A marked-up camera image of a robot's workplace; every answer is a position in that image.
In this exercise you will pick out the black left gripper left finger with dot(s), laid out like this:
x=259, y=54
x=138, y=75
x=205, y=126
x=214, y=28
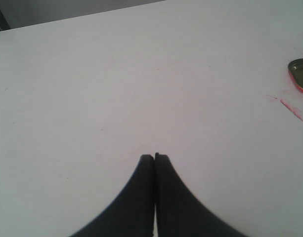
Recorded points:
x=131, y=213

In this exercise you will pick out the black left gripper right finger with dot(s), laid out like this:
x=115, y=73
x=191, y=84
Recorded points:
x=179, y=213

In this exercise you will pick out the gold tin lid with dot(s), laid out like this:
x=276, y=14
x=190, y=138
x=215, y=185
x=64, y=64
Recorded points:
x=295, y=70

